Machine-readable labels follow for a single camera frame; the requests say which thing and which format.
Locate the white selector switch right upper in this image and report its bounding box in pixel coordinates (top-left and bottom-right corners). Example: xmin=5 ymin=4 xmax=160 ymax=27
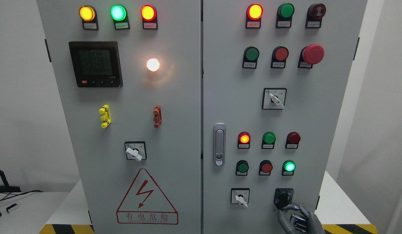
xmin=262 ymin=88 xmax=287 ymax=110

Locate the red emergency stop mushroom button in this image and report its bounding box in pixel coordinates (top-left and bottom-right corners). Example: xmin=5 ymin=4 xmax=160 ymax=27
xmin=297 ymin=44 xmax=325 ymax=69

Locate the green push button upper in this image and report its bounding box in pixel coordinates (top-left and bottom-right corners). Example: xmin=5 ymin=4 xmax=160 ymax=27
xmin=242 ymin=46 xmax=259 ymax=69

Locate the silver door latch handle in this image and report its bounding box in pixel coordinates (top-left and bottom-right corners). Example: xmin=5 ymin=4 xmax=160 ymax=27
xmin=213 ymin=123 xmax=226 ymax=166

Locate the dark red buzzer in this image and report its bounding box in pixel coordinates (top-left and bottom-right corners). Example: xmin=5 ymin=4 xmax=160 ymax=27
xmin=305 ymin=3 xmax=327 ymax=28

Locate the yellow black hazard tape right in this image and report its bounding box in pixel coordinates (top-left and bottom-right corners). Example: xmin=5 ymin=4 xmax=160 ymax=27
xmin=323 ymin=224 xmax=378 ymax=234

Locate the black cable on table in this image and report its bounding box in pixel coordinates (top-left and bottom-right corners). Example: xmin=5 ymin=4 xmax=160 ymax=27
xmin=0 ymin=190 xmax=43 ymax=205

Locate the green push button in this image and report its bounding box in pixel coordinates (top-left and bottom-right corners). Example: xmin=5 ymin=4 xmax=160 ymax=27
xmin=242 ymin=46 xmax=259 ymax=69
xmin=235 ymin=160 xmax=249 ymax=176

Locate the red push button upper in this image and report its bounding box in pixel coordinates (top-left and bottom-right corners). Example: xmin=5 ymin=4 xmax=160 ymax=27
xmin=271 ymin=46 xmax=289 ymax=69

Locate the green indicator lower middle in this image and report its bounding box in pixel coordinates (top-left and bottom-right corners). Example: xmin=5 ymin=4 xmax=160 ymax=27
xmin=261 ymin=132 xmax=276 ymax=149

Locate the green button lower right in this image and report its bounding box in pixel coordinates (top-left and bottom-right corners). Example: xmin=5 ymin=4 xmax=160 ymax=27
xmin=281 ymin=160 xmax=296 ymax=176

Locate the white glowing lamp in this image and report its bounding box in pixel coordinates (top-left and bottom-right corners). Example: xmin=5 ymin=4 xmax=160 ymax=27
xmin=146 ymin=58 xmax=160 ymax=72

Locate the red terminal connector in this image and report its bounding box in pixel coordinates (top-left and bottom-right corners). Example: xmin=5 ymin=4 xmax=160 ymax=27
xmin=153 ymin=105 xmax=162 ymax=128

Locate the green indicator light top right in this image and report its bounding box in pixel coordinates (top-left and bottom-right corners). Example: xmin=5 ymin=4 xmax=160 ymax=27
xmin=275 ymin=3 xmax=295 ymax=28

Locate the black device with antenna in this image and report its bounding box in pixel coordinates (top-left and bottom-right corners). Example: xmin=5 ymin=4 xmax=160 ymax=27
xmin=0 ymin=170 xmax=21 ymax=193

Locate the grey electrical control cabinet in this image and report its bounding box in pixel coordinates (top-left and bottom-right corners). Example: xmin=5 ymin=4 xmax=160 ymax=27
xmin=37 ymin=0 xmax=367 ymax=234

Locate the yellow indicator light top left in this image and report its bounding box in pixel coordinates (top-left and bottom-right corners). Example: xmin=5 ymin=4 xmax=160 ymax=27
xmin=79 ymin=5 xmax=99 ymax=31

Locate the green lit indicator light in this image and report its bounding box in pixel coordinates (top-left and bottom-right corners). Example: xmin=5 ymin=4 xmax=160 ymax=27
xmin=110 ymin=5 xmax=130 ymax=30

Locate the yellow black hazard tape left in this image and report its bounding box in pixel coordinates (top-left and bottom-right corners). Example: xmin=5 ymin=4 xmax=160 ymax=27
xmin=39 ymin=224 xmax=95 ymax=234

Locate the green push button lower left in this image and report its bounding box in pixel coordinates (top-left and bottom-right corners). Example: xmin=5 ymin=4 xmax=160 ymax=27
xmin=235 ymin=160 xmax=249 ymax=176

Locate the red indicator lower right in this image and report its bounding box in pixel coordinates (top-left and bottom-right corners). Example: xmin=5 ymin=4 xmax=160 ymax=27
xmin=285 ymin=132 xmax=301 ymax=149

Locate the red lit indicator top right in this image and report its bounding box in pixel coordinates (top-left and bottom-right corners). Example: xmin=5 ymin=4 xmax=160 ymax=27
xmin=245 ymin=3 xmax=263 ymax=29

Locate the red lit indicator lower left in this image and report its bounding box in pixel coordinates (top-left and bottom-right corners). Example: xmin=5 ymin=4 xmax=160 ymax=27
xmin=237 ymin=132 xmax=251 ymax=149

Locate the red push button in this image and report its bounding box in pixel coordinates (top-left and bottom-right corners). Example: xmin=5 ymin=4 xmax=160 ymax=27
xmin=258 ymin=160 xmax=273 ymax=176
xmin=271 ymin=46 xmax=289 ymax=69

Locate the black digital power meter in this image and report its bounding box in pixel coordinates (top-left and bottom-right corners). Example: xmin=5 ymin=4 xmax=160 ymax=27
xmin=69 ymin=41 xmax=123 ymax=88

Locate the yellow black hazard tape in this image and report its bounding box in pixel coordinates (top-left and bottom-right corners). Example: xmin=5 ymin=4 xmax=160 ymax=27
xmin=323 ymin=224 xmax=378 ymax=234
xmin=39 ymin=224 xmax=95 ymax=234

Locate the yellow terminal connector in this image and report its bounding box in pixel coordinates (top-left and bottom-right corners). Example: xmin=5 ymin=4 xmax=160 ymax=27
xmin=98 ymin=105 xmax=111 ymax=129

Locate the red high voltage warning sticker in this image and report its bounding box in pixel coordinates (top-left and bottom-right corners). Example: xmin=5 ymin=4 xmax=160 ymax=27
xmin=116 ymin=168 xmax=178 ymax=225

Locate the red push button lower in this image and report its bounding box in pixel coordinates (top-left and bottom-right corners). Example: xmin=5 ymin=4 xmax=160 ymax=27
xmin=258 ymin=160 xmax=273 ymax=176

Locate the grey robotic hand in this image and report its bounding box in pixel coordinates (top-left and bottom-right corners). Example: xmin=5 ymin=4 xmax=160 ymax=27
xmin=277 ymin=204 xmax=325 ymax=234

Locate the red lit indicator light left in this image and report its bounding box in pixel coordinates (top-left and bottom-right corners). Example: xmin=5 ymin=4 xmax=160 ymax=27
xmin=140 ymin=5 xmax=158 ymax=30

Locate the white selector switch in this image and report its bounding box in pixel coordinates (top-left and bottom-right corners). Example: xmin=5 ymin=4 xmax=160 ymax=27
xmin=230 ymin=188 xmax=250 ymax=208
xmin=262 ymin=88 xmax=287 ymax=110

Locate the black rotary knob switch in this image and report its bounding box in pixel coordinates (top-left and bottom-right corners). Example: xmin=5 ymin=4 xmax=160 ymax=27
xmin=274 ymin=188 xmax=293 ymax=210

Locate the white selector switch lower right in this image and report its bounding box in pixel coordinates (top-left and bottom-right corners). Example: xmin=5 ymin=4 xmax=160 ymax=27
xmin=230 ymin=188 xmax=250 ymax=208

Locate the white selector switch left door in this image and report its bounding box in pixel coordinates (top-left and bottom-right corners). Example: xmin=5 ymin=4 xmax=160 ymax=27
xmin=124 ymin=141 xmax=147 ymax=162

